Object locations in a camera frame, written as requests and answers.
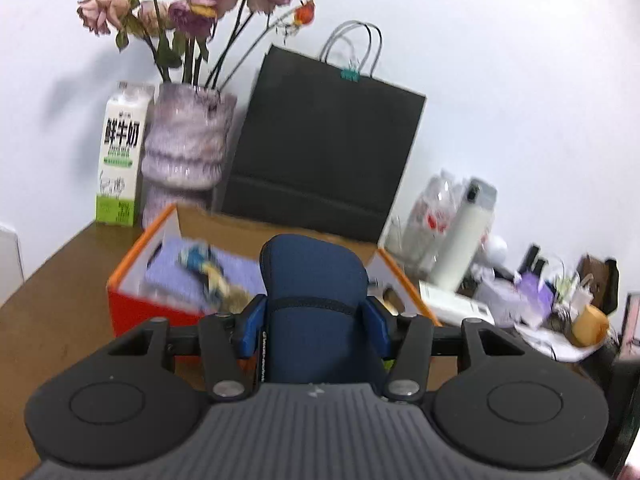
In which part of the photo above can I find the purple woven cloth pouch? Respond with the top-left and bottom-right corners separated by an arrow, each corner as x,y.
139,237 -> 266,315

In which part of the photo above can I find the white green milk carton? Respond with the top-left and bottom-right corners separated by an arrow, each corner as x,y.
94,81 -> 154,226

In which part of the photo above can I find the white thermos bottle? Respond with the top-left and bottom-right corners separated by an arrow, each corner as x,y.
428,178 -> 497,292

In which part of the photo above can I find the black paper bag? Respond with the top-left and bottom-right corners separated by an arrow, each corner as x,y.
221,47 -> 426,243

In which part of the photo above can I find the white wall panel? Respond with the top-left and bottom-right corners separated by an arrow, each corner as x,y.
0,226 -> 25,306

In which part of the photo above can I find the orange cardboard box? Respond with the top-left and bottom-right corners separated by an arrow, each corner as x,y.
106,204 -> 437,336

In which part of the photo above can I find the navy blue zip case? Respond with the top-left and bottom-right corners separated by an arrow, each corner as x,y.
259,234 -> 385,389

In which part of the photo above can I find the yellow cup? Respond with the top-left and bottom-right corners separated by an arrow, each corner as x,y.
570,304 -> 610,348

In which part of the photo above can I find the dried rose bouquet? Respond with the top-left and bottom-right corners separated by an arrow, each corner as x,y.
76,0 -> 316,92

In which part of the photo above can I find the blue yellow snack packet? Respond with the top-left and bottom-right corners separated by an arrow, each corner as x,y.
178,244 -> 250,314

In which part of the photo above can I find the clear water bottle pack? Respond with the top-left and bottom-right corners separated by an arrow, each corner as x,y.
384,169 -> 468,272

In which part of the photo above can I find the teal binder clip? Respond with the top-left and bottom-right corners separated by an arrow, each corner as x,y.
341,60 -> 361,82

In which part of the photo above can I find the white round figurine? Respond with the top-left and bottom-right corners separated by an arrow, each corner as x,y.
474,234 -> 508,268

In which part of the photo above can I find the white charger box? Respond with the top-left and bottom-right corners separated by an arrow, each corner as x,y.
419,282 -> 495,326

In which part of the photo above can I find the purple textured vase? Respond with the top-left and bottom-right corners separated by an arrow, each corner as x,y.
141,82 -> 236,226

